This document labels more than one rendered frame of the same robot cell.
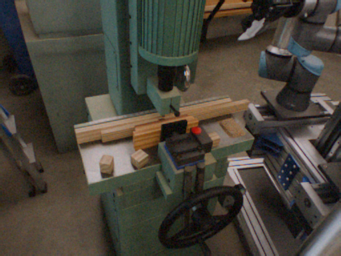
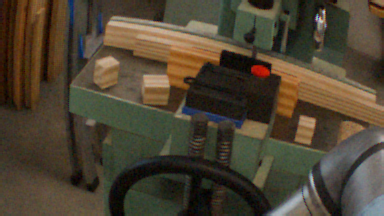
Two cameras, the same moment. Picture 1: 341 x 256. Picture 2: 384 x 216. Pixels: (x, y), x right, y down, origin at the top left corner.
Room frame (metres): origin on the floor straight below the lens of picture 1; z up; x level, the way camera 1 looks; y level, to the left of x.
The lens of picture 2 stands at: (-0.22, -0.64, 1.57)
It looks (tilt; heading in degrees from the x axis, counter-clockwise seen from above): 32 degrees down; 40
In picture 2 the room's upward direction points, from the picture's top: 8 degrees clockwise
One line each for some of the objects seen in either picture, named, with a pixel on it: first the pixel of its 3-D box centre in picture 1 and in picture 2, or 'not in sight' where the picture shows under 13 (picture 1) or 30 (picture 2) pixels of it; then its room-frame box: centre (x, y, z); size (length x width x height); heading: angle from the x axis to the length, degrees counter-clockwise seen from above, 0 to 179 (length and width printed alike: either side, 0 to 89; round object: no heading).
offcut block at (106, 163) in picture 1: (106, 163); (106, 72); (0.53, 0.19, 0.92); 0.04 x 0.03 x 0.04; 175
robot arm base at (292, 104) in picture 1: (296, 93); not in sight; (1.14, -0.56, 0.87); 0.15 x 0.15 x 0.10
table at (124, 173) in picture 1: (173, 153); (234, 126); (0.66, -0.01, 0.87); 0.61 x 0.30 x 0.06; 118
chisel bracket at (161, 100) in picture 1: (162, 95); (260, 20); (0.77, 0.05, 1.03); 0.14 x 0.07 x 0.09; 28
